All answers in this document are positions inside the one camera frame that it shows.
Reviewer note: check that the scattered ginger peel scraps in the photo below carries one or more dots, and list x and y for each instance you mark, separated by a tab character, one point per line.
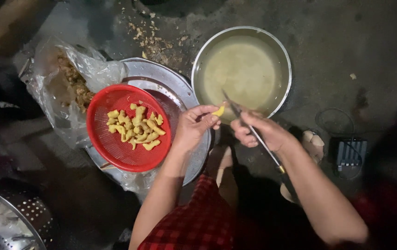
153	40

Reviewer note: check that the person's right fingers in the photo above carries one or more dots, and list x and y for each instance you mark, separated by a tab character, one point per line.
245	135

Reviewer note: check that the small black electric device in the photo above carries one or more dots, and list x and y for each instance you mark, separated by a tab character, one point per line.
350	152

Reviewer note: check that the person's left hand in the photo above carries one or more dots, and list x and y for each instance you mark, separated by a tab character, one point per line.
191	128

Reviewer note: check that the large steel tray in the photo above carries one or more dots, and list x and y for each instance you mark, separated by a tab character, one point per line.
181	97

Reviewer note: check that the person's right hand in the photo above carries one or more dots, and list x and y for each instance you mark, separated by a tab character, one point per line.
264	130

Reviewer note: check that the yellow peeled ginger piece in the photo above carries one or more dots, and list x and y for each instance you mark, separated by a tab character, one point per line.
219	111

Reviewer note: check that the clear plastic bag with peels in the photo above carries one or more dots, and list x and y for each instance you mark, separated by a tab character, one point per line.
62	86

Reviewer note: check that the person's red checkered clothing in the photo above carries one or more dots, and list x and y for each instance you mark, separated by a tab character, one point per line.
191	222

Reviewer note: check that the steel basin with water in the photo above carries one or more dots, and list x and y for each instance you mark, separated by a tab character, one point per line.
242	71

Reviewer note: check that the long thin metal knife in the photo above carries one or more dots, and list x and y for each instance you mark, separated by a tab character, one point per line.
254	133

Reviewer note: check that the red plastic strainer basket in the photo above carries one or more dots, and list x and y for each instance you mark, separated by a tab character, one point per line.
129	152

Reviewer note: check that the perforated steel colander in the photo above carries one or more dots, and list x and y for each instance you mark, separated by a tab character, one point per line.
7	222

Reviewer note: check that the pile of peeled ginger pieces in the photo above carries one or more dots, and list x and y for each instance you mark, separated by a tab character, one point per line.
136	125

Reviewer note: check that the person's bare foot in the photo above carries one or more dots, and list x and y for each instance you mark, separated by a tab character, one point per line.
311	144

